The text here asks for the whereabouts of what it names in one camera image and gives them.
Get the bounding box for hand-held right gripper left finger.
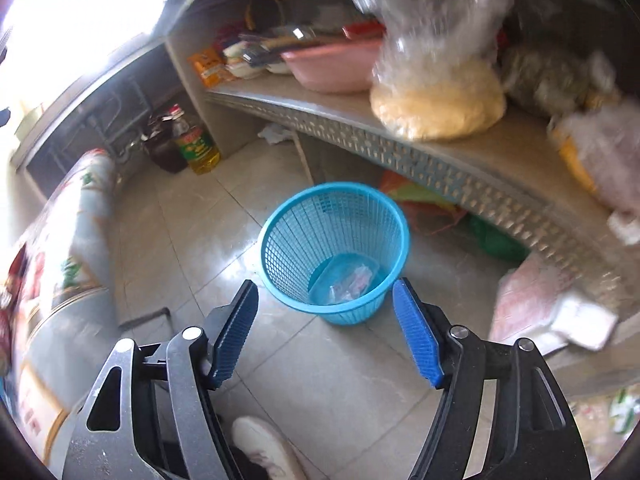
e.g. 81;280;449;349
62;280;260;480

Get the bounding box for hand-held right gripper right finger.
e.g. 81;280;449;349
391;279;593;480

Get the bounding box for blue plastic wastebasket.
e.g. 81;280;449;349
259;181;412;326

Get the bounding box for clear plastic wrapper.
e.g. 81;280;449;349
327;266;381;305

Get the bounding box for pink white packet pile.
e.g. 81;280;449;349
487;255;571;356

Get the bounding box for person's white shoe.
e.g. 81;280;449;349
231;416;308;480

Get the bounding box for orange mesh bag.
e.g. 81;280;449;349
377;170;471;238

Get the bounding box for white cardboard box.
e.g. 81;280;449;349
547;295;621;351

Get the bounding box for fruit-print tablecloth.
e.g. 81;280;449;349
0;149;123;461

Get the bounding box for yellow cooking oil bottle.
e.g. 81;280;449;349
167;105;222;176

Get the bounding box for patterned-edge metal shelf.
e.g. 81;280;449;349
202;80;640;311

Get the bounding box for dark liquid bottle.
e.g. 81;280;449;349
142;115;188;175

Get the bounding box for white crumpled cloth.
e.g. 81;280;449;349
257;122;298;146

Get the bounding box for clear bag of yellow grain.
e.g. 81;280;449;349
350;0;516;142

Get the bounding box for white yellow plastic bag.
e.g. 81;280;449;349
547;100;640;216

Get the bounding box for orange packet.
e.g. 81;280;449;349
187;46;236;87

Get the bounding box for stack of white bowls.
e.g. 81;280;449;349
222;42;291;78

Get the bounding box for pink plastic basin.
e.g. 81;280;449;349
280;37;388;93

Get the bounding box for grey kitchen counter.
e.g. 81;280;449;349
10;0;626;176

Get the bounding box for grey green bag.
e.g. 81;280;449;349
500;42;621;116

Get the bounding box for red basin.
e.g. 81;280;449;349
342;21;388;41

